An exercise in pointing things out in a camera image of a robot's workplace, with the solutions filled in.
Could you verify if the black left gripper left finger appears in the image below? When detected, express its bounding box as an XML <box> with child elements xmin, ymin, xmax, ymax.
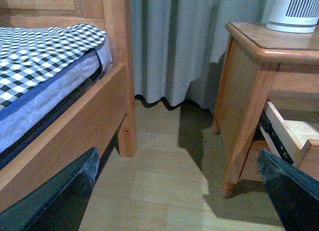
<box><xmin>0</xmin><ymin>148</ymin><xmax>100</xmax><ymax>231</ymax></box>

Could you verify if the wooden nightstand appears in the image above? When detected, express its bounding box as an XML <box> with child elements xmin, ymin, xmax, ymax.
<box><xmin>212</xmin><ymin>22</ymin><xmax>319</xmax><ymax>198</ymax></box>

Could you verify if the grey curtain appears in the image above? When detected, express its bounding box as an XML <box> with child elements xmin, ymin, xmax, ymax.
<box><xmin>131</xmin><ymin>0</ymin><xmax>273</xmax><ymax>110</ymax></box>

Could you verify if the white slatted air purifier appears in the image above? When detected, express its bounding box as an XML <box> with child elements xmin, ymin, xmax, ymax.
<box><xmin>266</xmin><ymin>0</ymin><xmax>319</xmax><ymax>33</ymax></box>

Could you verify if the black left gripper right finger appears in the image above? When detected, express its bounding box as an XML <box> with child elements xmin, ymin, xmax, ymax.
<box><xmin>257</xmin><ymin>149</ymin><xmax>319</xmax><ymax>231</ymax></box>

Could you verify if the wooden drawer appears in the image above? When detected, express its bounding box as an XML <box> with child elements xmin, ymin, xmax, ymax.
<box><xmin>260</xmin><ymin>100</ymin><xmax>319</xmax><ymax>180</ymax></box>
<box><xmin>240</xmin><ymin>140</ymin><xmax>270</xmax><ymax>182</ymax></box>

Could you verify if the wooden bed frame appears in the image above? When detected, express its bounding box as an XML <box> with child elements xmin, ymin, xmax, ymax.
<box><xmin>0</xmin><ymin>0</ymin><xmax>137</xmax><ymax>211</ymax></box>

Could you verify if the checkered mattress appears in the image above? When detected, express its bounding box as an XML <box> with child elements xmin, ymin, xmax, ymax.
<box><xmin>0</xmin><ymin>24</ymin><xmax>112</xmax><ymax>154</ymax></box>

